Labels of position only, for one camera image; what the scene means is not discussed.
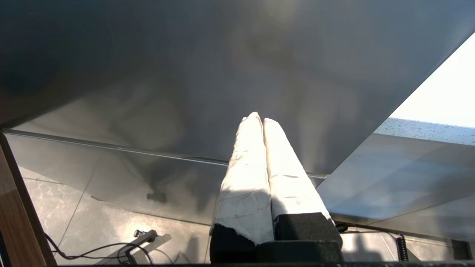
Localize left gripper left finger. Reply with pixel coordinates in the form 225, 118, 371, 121
210, 112, 275, 264

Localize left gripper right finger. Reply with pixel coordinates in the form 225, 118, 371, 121
263, 118, 343, 248

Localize grey appliance front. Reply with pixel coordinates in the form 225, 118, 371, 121
0, 0, 475, 227

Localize dark rectangular vent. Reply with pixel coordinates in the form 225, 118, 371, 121
451, 239, 472, 261

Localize white tall cabinet panel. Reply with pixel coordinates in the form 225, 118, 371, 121
390, 33, 475, 128

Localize brown wooden panel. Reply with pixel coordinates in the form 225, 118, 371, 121
0, 132, 58, 267

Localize grey metal floor bracket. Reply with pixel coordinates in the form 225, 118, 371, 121
124, 229, 158, 264

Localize coiled black cable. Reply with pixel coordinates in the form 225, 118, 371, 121
335, 222, 409, 262

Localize thin black floor cable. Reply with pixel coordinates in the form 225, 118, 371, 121
44, 233, 153, 264

